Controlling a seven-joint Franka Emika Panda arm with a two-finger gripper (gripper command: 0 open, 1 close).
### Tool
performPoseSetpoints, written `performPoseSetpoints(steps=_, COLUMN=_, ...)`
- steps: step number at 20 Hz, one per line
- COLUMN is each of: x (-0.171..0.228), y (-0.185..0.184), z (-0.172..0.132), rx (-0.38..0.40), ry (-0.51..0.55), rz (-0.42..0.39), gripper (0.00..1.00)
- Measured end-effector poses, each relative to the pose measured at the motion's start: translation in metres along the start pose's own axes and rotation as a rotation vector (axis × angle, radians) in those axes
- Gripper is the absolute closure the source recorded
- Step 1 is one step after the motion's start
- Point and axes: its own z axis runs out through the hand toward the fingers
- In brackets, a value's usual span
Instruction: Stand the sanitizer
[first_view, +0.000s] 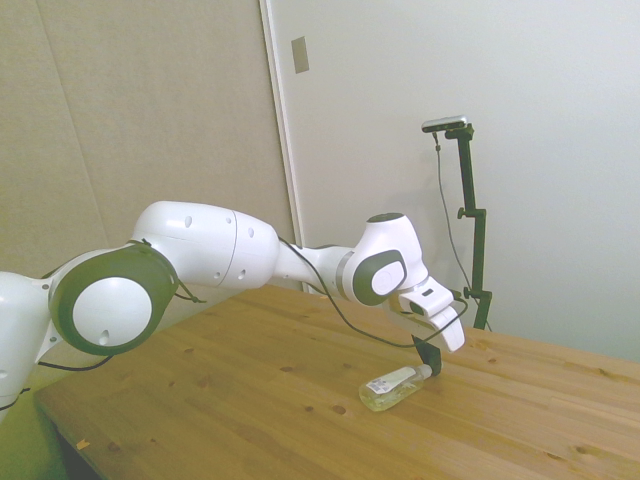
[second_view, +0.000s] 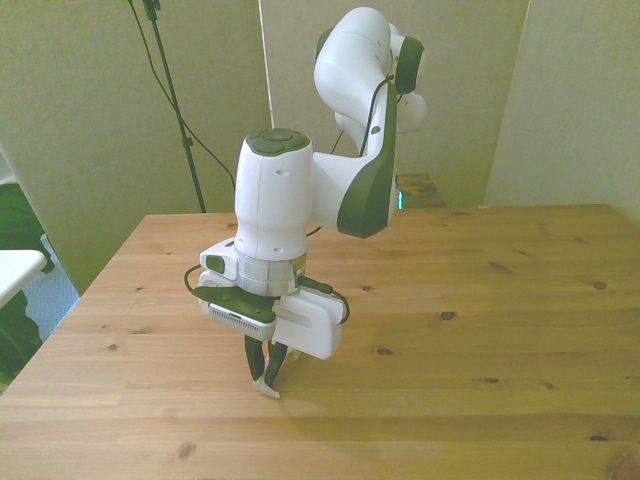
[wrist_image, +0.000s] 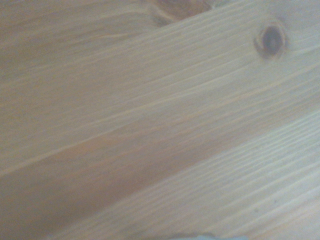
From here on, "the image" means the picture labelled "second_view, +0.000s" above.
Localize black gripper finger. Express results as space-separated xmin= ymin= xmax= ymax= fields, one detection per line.
xmin=264 ymin=344 xmax=289 ymax=389
xmin=243 ymin=335 xmax=267 ymax=385

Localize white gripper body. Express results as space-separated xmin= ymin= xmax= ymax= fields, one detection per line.
xmin=272 ymin=291 xmax=347 ymax=361

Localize clear sanitizer pump bottle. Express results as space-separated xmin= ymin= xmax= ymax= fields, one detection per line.
xmin=252 ymin=349 xmax=301 ymax=400

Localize small wooden table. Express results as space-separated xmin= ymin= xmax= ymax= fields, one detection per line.
xmin=394 ymin=173 xmax=447 ymax=209

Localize white side table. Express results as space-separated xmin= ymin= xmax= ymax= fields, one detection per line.
xmin=0 ymin=248 xmax=49 ymax=310

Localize dark green plant leaves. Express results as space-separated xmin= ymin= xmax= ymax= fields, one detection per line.
xmin=0 ymin=183 xmax=56 ymax=381

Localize white wrist camera with mount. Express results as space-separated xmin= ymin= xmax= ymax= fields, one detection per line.
xmin=192 ymin=285 xmax=278 ymax=344

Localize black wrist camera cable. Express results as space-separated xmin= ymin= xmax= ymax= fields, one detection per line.
xmin=183 ymin=69 xmax=401 ymax=326

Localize black camera stand cable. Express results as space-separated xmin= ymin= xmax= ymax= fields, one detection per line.
xmin=124 ymin=0 xmax=237 ymax=191

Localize black camera stand pole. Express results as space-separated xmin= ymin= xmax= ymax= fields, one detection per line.
xmin=142 ymin=0 xmax=208 ymax=214

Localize white vertical wall trim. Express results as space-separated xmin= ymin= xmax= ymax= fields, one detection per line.
xmin=257 ymin=0 xmax=277 ymax=132

